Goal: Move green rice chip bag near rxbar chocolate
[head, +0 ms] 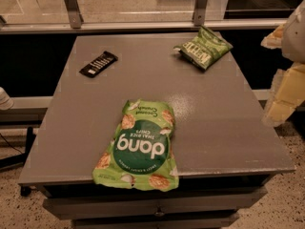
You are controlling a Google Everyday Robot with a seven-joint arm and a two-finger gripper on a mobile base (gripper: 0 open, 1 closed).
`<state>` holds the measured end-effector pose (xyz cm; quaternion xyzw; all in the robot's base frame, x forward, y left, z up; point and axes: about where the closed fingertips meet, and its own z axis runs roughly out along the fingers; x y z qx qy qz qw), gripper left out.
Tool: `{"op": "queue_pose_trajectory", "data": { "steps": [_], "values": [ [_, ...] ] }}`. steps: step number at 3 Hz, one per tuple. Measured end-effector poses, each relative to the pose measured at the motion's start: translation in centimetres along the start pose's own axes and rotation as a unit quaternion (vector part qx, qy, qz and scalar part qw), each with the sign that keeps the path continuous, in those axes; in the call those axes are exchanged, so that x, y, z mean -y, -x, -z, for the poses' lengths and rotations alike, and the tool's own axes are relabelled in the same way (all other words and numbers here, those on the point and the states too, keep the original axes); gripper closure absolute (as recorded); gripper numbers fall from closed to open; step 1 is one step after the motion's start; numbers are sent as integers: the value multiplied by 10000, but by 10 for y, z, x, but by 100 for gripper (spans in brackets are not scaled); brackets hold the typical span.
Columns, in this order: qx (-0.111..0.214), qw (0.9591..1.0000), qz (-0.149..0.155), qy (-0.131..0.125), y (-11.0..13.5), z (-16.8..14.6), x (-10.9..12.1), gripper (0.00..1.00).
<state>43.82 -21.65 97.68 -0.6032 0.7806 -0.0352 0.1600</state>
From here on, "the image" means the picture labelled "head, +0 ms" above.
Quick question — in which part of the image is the black chair base leg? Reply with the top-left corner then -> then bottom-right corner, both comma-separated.
0,126 -> 36,198

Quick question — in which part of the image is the green dang rice chip bag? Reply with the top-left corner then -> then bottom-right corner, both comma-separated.
92,99 -> 179,192

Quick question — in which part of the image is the metal window frame rail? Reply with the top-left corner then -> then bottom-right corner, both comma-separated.
0,0 -> 302,34

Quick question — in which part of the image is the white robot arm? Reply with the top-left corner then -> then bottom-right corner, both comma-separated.
261,1 -> 305,127

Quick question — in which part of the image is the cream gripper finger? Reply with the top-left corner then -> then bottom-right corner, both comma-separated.
261,24 -> 284,49
262,63 -> 305,127

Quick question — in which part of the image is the white object at left edge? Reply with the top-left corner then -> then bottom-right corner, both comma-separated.
0,87 -> 13,110

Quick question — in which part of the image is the black rxbar chocolate bar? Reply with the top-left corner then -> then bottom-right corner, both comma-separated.
79,51 -> 118,78

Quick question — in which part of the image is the grey drawer cabinet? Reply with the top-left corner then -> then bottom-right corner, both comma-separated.
35,175 -> 275,229

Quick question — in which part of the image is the green kettle chip bag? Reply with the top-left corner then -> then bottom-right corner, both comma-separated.
173,26 -> 233,71

